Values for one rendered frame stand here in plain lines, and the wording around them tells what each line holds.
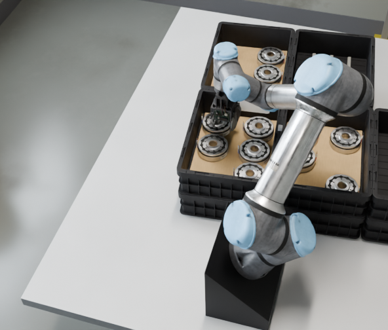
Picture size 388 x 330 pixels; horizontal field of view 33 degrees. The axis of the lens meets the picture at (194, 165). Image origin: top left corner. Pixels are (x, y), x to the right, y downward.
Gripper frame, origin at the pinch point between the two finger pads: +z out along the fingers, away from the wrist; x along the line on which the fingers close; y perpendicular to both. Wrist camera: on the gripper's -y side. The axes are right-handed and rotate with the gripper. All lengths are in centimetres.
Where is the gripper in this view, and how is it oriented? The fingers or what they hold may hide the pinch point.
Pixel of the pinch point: (226, 125)
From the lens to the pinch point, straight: 226.8
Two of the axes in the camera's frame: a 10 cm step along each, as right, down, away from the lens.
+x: 9.5, 2.1, -2.2
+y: -3.0, 7.1, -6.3
